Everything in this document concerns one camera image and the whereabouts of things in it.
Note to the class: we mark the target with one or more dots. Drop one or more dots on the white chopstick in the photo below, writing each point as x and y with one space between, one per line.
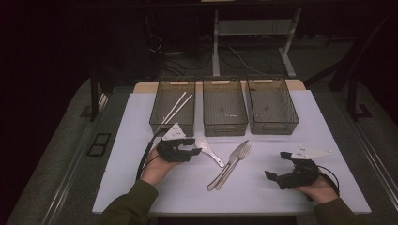
179 109
173 108

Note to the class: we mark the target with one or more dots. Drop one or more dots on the black rectangular floor frame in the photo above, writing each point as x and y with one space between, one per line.
94 150

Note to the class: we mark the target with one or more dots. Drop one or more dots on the smoky transparent plastic bin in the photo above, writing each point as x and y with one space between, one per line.
162 103
224 108
271 106

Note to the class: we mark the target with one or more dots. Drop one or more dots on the steel table knife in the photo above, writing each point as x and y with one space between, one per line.
233 157

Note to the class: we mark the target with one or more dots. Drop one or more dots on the slanted black metal bar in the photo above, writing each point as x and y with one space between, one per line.
353 53

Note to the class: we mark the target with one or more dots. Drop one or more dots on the white metal desk frame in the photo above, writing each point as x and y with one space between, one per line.
253 26

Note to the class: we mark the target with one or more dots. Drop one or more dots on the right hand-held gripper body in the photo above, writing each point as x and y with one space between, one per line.
302 176

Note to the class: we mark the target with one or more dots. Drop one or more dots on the steel fork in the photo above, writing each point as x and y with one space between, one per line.
242 153

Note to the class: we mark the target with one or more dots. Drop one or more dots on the person's right hand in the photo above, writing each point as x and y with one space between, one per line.
322 190

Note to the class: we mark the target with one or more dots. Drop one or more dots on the white ceramic spoon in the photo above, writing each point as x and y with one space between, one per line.
206 148

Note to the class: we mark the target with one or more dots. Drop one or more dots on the wooden table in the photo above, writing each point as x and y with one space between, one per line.
144 87

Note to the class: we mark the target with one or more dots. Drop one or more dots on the black metal stand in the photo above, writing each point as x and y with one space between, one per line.
353 100
94 100

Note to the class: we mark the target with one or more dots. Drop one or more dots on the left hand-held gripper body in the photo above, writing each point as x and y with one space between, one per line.
172 151

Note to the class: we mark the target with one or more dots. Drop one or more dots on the person's left hand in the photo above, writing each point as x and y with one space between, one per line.
156 170

